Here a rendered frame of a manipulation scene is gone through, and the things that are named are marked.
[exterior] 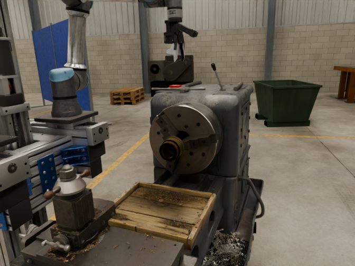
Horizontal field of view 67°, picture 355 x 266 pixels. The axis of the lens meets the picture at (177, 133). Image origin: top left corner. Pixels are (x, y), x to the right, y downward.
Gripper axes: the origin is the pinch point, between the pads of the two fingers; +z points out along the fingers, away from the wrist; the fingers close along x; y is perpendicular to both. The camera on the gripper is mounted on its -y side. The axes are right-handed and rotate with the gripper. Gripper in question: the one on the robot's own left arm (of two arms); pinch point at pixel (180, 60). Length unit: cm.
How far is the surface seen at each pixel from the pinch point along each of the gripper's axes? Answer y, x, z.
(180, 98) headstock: -5.3, 14.1, 17.8
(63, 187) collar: -5, 92, 28
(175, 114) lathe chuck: -9.6, 31.7, 21.8
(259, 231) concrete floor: -40, -69, 142
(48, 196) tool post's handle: -4, 96, 28
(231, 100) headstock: -30.0, 14.3, 18.1
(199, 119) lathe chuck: -20.2, 31.7, 23.5
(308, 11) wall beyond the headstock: -105, -999, -142
